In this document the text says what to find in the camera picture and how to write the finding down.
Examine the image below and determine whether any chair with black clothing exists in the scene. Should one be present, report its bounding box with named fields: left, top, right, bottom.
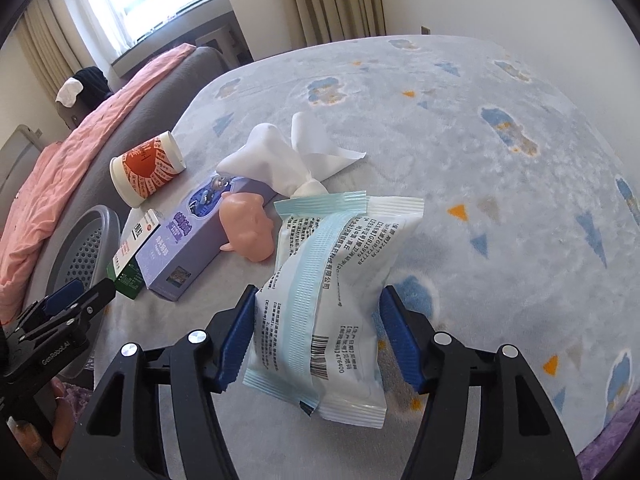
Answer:
left=55, top=66, right=113, bottom=126

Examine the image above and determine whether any grey window sill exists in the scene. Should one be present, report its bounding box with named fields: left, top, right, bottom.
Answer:
left=110, top=7, right=236, bottom=78

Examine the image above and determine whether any pink toy pig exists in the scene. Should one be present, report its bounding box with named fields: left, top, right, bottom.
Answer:
left=220, top=192, right=275, bottom=263

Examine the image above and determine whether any red patterned paper cup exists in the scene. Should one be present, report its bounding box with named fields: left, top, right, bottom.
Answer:
left=110, top=130, right=186, bottom=207

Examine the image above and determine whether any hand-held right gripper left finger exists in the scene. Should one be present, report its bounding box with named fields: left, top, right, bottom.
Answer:
left=65, top=284, right=258, bottom=480

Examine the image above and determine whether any light blue printed blanket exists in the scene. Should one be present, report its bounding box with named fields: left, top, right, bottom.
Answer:
left=87, top=35, right=640, bottom=456

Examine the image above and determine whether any beige curtain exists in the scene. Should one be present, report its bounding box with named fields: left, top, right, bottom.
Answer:
left=285, top=0, right=386, bottom=48
left=20, top=0, right=101, bottom=106

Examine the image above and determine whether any grey perforated waste basket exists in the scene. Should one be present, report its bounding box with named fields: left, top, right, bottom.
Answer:
left=50, top=205, right=126, bottom=376

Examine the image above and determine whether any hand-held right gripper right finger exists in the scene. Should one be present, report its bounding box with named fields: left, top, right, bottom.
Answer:
left=378, top=285, right=583, bottom=480

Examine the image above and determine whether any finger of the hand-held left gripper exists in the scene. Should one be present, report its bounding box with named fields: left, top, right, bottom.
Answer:
left=45, top=277, right=117, bottom=331
left=20, top=280, right=85, bottom=331

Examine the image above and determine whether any white tissue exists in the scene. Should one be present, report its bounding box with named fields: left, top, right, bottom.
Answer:
left=216, top=122, right=328, bottom=197
left=291, top=111, right=368, bottom=181

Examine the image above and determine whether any grey bed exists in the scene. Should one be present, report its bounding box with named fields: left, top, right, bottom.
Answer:
left=15, top=46, right=231, bottom=311

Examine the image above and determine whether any grey headboard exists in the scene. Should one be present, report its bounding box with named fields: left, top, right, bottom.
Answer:
left=0, top=125, right=43, bottom=241

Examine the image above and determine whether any white face mask packet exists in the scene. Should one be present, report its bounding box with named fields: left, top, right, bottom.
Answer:
left=242, top=191, right=426, bottom=429

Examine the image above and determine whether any white cloth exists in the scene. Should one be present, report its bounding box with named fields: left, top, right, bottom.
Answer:
left=55, top=79, right=83, bottom=107

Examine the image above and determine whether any person's left hand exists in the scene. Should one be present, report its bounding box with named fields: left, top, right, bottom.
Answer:
left=50, top=379, right=93, bottom=451

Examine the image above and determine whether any white sheer curtain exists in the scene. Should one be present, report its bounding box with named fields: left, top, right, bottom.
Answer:
left=75, top=0, right=151, bottom=56

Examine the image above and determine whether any pink quilt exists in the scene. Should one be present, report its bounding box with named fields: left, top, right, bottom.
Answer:
left=0, top=42, right=196, bottom=323

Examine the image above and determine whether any green and white small box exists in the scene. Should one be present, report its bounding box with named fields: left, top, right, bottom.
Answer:
left=109, top=210, right=163, bottom=301

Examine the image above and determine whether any purple toothpaste box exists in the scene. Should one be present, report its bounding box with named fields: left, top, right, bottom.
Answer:
left=136, top=171, right=281, bottom=302

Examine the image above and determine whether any purple fluffy rug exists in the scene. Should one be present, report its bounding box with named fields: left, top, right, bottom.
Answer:
left=50, top=380, right=636, bottom=480

